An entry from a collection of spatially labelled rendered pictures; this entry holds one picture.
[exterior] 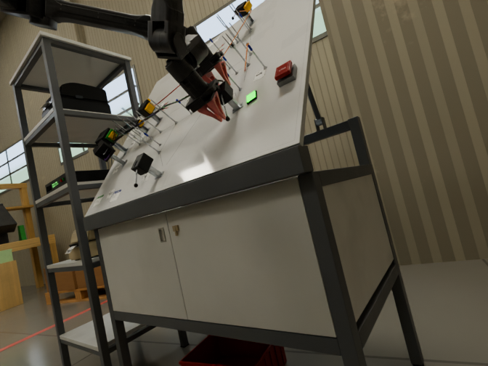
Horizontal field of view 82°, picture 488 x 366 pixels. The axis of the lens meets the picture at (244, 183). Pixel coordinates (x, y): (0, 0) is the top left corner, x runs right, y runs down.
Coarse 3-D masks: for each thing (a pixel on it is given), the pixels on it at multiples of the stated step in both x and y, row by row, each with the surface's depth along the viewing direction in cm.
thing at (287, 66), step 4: (284, 64) 82; (288, 64) 80; (276, 68) 83; (280, 68) 82; (284, 68) 80; (288, 68) 79; (276, 72) 82; (280, 72) 80; (284, 72) 79; (288, 72) 79; (276, 76) 81; (280, 76) 80; (284, 76) 80; (276, 80) 81
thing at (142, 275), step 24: (120, 240) 123; (144, 240) 112; (168, 240) 102; (120, 264) 125; (144, 264) 113; (168, 264) 103; (120, 288) 127; (144, 288) 115; (168, 288) 105; (144, 312) 116; (168, 312) 106
